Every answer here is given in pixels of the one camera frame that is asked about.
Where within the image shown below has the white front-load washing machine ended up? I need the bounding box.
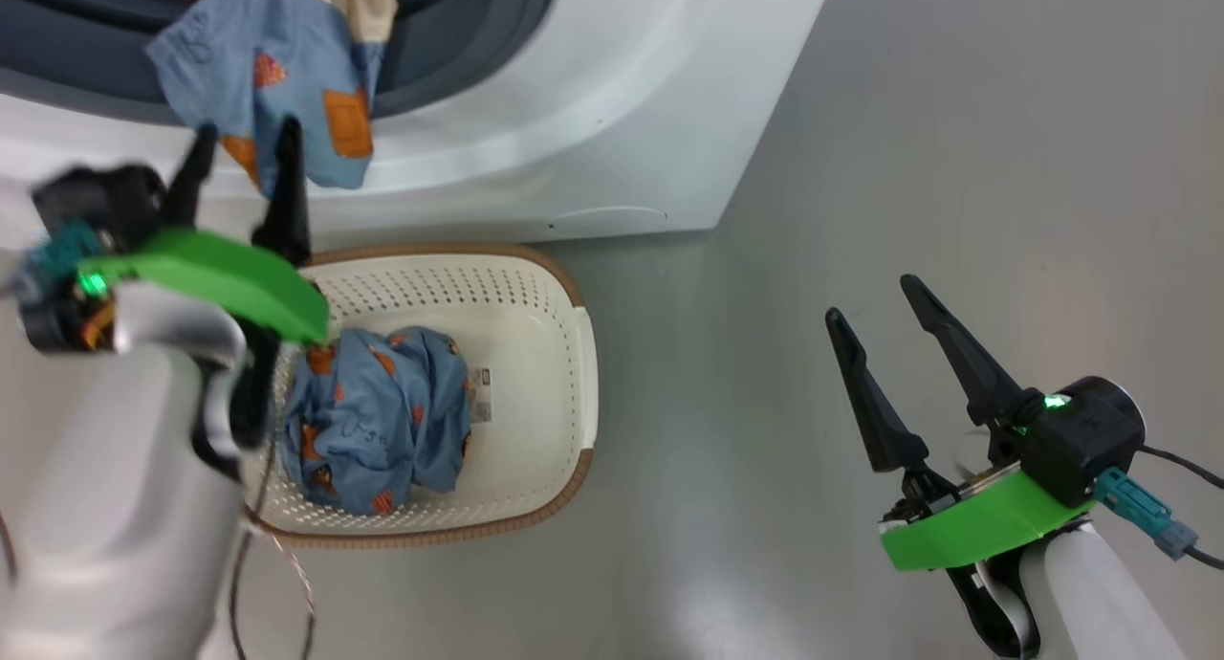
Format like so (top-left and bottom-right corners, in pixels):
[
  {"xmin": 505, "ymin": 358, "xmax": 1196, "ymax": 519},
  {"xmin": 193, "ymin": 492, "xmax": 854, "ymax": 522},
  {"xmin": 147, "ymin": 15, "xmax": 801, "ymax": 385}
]
[{"xmin": 0, "ymin": 0, "xmax": 841, "ymax": 259}]

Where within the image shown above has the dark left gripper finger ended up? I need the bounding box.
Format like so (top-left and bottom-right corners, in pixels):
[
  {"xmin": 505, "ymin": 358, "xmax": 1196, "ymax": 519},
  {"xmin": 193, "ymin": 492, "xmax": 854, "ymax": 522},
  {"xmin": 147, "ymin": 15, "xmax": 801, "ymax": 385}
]
[
  {"xmin": 251, "ymin": 115, "xmax": 313, "ymax": 267},
  {"xmin": 164, "ymin": 122, "xmax": 221, "ymax": 232}
]

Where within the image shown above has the round white filter cover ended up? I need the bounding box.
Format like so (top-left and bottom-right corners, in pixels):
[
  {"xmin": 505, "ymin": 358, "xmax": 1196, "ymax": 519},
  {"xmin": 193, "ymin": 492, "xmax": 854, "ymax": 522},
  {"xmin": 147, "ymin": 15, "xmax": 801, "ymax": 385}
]
[{"xmin": 550, "ymin": 206, "xmax": 668, "ymax": 232}]

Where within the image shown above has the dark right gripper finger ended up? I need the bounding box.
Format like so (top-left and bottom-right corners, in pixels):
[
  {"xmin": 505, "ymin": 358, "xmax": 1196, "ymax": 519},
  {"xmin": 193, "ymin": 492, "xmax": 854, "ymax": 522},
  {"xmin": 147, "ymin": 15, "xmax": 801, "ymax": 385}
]
[
  {"xmin": 825, "ymin": 307, "xmax": 930, "ymax": 474},
  {"xmin": 899, "ymin": 275, "xmax": 1043, "ymax": 441}
]

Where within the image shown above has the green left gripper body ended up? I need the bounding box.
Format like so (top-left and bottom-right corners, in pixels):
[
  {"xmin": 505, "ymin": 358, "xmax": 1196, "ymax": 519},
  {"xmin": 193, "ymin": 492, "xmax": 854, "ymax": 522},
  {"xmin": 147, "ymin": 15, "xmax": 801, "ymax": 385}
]
[{"xmin": 81, "ymin": 228, "xmax": 332, "ymax": 451}]

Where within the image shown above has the teal right cable connector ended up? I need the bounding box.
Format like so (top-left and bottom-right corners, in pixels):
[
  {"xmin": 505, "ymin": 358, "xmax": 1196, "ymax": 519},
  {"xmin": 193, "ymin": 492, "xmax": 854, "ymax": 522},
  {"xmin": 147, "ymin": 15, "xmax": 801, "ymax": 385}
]
[{"xmin": 1093, "ymin": 467, "xmax": 1198, "ymax": 561}]

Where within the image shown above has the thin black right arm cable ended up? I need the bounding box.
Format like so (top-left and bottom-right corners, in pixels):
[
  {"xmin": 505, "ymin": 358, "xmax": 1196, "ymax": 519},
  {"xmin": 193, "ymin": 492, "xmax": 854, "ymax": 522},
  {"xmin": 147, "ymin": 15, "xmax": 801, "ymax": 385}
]
[{"xmin": 1138, "ymin": 445, "xmax": 1224, "ymax": 570}]

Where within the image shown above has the thin dark left arm cable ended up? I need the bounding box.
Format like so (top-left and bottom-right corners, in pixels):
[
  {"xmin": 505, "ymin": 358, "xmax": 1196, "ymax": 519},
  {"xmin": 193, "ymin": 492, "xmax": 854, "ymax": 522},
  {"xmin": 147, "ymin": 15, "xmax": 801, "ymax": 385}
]
[{"xmin": 228, "ymin": 421, "xmax": 318, "ymax": 660}]

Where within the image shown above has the teal left cable connector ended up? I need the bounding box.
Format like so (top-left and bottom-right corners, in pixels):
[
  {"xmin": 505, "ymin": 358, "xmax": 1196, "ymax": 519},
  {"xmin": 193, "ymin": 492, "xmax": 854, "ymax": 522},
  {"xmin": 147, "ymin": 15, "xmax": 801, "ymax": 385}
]
[{"xmin": 19, "ymin": 222, "xmax": 104, "ymax": 283}]

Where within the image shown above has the teal cable connector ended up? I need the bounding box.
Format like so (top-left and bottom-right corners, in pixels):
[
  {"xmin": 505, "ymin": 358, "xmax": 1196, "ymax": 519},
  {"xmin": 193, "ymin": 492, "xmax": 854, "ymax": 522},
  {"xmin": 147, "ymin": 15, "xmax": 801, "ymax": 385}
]
[
  {"xmin": 19, "ymin": 222, "xmax": 104, "ymax": 283},
  {"xmin": 1093, "ymin": 467, "xmax": 1198, "ymax": 561}
]

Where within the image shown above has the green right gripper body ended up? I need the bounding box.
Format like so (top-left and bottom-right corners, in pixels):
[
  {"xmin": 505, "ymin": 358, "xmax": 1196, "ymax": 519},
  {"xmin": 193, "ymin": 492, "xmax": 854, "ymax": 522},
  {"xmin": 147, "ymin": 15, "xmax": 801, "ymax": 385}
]
[{"xmin": 880, "ymin": 467, "xmax": 1093, "ymax": 572}]

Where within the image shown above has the cream perforated basket brown rim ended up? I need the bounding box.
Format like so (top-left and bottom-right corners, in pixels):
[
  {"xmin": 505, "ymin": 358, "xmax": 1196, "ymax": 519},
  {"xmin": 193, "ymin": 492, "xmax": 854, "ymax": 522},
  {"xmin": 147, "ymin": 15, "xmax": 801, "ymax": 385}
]
[{"xmin": 239, "ymin": 242, "xmax": 601, "ymax": 549}]

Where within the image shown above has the blue garment with orange prints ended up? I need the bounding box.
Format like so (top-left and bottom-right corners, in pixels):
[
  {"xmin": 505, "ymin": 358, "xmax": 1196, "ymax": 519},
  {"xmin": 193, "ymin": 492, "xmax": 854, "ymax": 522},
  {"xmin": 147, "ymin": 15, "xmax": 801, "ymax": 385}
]
[{"xmin": 282, "ymin": 327, "xmax": 472, "ymax": 517}]

